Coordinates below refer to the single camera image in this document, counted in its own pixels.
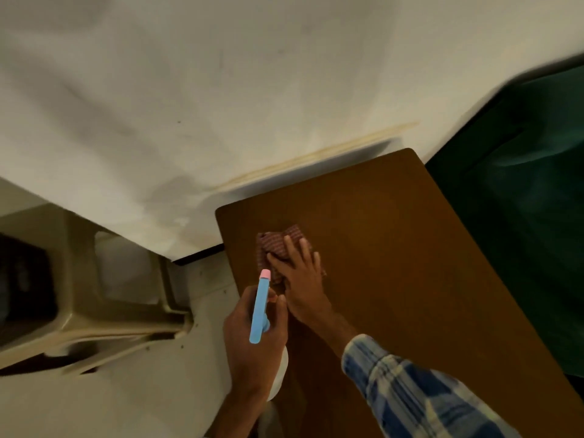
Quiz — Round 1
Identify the person's right hand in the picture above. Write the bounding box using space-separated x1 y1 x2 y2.
266 235 337 334

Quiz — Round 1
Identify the person's left hand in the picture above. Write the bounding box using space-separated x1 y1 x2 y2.
223 285 289 398

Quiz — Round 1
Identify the red checked cleaning cloth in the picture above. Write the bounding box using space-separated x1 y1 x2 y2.
255 224 327 286

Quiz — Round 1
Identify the blue and white spray bottle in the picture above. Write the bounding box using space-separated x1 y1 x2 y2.
249 269 289 402

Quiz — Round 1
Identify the person's right forearm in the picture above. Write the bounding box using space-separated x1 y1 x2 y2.
316 311 523 438

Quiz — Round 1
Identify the person's left forearm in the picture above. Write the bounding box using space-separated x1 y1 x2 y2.
204 390 270 438

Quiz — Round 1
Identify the beige plastic chair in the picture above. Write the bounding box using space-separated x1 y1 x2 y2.
0 203 194 377

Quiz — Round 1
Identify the dark green curtain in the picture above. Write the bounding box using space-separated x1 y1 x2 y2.
424 64 584 380

